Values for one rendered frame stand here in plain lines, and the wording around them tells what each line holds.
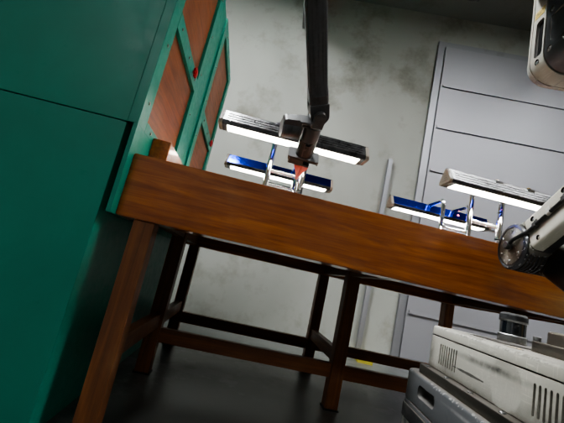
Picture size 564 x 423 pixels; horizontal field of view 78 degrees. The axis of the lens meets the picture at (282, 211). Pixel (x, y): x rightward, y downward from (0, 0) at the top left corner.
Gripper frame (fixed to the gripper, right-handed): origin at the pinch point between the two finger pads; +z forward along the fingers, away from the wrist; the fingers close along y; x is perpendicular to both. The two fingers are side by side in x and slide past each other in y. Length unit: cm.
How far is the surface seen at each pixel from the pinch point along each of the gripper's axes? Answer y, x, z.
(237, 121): 26.5, -25.0, -1.6
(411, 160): -126, -207, 83
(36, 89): 78, 12, -14
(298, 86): -1, -259, 61
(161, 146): 45.9, 3.5, -0.2
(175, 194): 34.4, 23.6, 1.1
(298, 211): -1.5, 20.3, -1.5
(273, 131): 11.8, -24.7, -1.6
